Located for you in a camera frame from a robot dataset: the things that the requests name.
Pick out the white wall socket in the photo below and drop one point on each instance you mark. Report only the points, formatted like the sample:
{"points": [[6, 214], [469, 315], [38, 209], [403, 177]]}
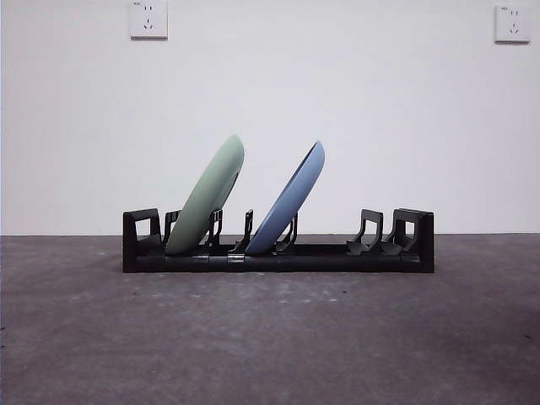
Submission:
{"points": [[148, 19], [512, 23]]}

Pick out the blue round plate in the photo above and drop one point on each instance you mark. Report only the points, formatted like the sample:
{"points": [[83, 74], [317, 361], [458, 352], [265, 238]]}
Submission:
{"points": [[291, 198]]}

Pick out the green round plate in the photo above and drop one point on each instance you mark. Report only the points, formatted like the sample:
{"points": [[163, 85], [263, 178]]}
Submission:
{"points": [[206, 190]]}

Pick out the black plastic plate rack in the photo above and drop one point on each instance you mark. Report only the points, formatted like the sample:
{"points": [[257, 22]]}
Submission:
{"points": [[320, 263]]}

